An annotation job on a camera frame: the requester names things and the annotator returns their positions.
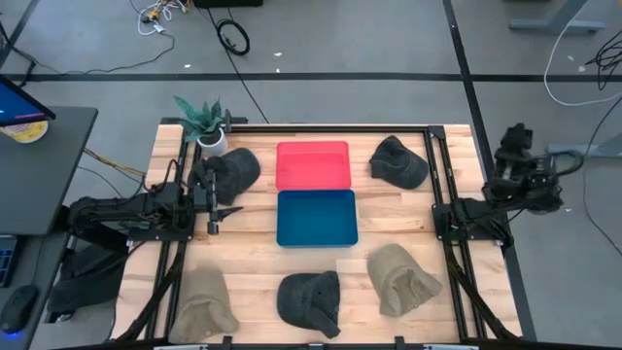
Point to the blue plastic bin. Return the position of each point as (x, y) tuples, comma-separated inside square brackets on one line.
[(316, 219)]

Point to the grey desk leg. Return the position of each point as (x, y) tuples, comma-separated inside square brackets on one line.
[(554, 24)]

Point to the black computer mouse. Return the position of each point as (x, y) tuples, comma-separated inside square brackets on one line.
[(19, 306)]

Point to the black bag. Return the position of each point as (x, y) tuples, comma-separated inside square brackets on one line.
[(87, 282)]

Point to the green artificial plant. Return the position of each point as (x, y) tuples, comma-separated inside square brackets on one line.
[(199, 121)]

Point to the white plant pot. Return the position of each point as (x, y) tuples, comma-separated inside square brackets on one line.
[(216, 147)]

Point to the black box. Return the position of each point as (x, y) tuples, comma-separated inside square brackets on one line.
[(228, 3)]

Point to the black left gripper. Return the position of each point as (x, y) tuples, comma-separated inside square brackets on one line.
[(212, 194)]

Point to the yellow round bowl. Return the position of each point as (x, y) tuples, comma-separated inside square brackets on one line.
[(29, 132)]

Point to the black clamp post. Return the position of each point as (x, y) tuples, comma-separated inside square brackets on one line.
[(227, 121)]

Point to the black keyboard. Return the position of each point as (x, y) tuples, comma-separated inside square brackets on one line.
[(6, 262)]

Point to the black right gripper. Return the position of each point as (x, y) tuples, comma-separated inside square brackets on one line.
[(512, 163)]

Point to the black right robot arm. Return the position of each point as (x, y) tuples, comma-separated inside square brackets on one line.
[(510, 204)]

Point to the black desk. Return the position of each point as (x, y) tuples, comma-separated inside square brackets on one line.
[(44, 170)]

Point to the beige fleece hat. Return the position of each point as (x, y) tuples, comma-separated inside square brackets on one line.
[(398, 277), (204, 301)]

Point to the red plastic bin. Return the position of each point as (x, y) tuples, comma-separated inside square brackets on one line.
[(313, 165)]

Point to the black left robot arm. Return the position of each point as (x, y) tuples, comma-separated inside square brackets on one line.
[(121, 214)]

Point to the grey desk foot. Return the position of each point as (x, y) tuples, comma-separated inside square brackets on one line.
[(602, 148)]

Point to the black aluminium table frame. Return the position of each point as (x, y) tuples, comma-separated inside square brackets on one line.
[(316, 129)]

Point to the dark grey cap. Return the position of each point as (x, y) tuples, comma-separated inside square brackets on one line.
[(398, 165), (238, 170), (301, 301)]

